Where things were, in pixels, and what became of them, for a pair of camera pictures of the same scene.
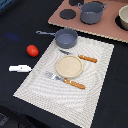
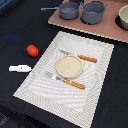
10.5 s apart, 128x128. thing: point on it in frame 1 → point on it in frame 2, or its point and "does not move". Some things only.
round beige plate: [69, 67] does not move
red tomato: [32, 50] does not move
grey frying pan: [66, 38] → [67, 10]
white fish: [20, 68] does not move
